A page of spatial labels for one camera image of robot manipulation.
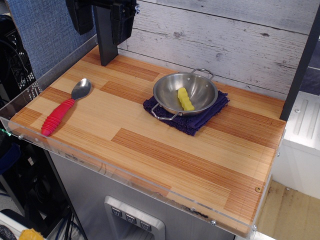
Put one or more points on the steel bowl with handles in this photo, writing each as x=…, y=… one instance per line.
x=202, y=92

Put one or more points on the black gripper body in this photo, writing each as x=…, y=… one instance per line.
x=104, y=3

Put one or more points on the yellow wavy food item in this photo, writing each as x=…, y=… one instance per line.
x=184, y=99

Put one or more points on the purple folded cloth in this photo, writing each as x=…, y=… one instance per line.
x=188, y=124

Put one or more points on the white ribbed box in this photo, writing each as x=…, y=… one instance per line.
x=297, y=162

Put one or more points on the black crate rack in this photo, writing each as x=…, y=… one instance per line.
x=16, y=74

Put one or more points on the red handled metal spoon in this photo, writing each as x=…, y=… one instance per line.
x=80, y=90

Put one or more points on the dark left vertical post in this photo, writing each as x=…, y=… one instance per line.
x=107, y=49

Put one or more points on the dark vertical post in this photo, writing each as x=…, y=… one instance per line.
x=302, y=67
x=107, y=49

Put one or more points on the yellow object bottom left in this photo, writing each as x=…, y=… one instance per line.
x=30, y=234

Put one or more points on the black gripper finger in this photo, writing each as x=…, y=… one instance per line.
x=122, y=19
x=80, y=18

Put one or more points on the dark right vertical post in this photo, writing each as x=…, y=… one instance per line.
x=302, y=67

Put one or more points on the silver button control panel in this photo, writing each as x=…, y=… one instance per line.
x=130, y=223

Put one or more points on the stainless steel cabinet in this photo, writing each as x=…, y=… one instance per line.
x=87, y=190

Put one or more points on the clear acrylic table guard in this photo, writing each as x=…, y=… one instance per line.
x=219, y=175

